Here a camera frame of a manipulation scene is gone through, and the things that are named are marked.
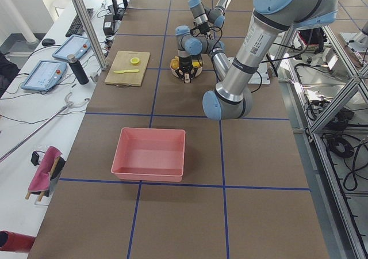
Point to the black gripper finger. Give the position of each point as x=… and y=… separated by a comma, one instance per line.
x=187, y=78
x=209, y=35

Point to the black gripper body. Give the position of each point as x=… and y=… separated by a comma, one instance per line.
x=204, y=29
x=184, y=61

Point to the beige plastic dustpan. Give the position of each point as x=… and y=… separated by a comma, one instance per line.
x=173, y=73

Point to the brown toy potato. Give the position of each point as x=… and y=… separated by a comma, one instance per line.
x=174, y=63

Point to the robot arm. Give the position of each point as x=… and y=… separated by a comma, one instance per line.
x=206, y=19
x=231, y=98

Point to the pink plastic bin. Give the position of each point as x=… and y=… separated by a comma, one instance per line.
x=150, y=154

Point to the yellow plastic knife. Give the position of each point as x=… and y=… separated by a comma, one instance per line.
x=126, y=71

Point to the yellow toy lemon slice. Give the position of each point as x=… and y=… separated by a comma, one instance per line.
x=135, y=60

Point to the bamboo cutting board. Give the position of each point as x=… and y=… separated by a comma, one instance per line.
x=122, y=62

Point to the black water bottle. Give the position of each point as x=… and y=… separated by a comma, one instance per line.
x=77, y=69

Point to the blue teach pendant tablet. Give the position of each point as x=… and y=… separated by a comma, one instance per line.
x=75, y=45

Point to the black keyboard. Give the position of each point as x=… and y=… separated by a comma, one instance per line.
x=76, y=28

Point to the black computer mouse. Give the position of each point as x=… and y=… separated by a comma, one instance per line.
x=48, y=42

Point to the pink cloth on stand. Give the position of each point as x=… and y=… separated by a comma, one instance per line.
x=47, y=174

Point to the red cylinder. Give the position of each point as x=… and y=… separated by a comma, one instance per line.
x=16, y=242

